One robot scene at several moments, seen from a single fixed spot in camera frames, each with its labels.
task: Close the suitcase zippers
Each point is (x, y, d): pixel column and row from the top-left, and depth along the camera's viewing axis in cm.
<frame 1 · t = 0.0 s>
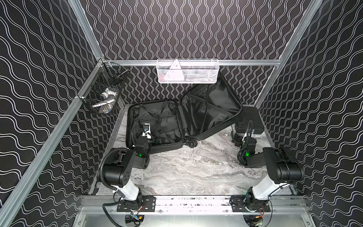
left hand: (149, 128, 91), fingers open
right hand: (244, 135, 95), fingers open
black ribbed hard-shell suitcase: (206, 108, 94), point 20 cm above the table
black plastic tool case: (250, 120, 105), point 6 cm above the table

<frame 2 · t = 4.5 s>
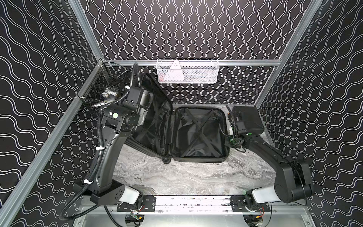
left hand: (132, 108, 63), fingers closed
right hand: (224, 141, 90), fingers closed
black ribbed hard-shell suitcase: (194, 134, 105), on the table
the other named things where they were.

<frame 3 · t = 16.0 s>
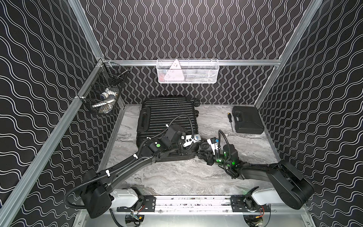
left hand: (187, 134, 76), fingers open
right hand: (199, 154, 83), fingers closed
black ribbed hard-shell suitcase: (157, 113, 87), point 23 cm above the table
black-handled screwdriver: (230, 120, 112), on the table
the other named things where they were.

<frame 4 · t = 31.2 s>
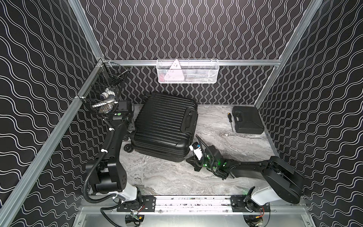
left hand: (122, 124, 82), fingers open
right hand: (187, 159, 83), fingers closed
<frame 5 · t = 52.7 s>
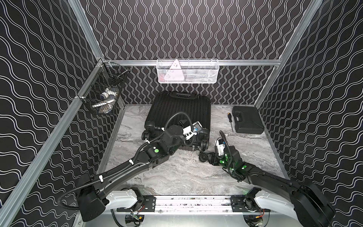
left hand: (188, 122, 70), fingers open
right hand: (207, 154, 84), fingers open
black ribbed hard-shell suitcase: (164, 109, 90), point 22 cm above the table
the other named things where they were.

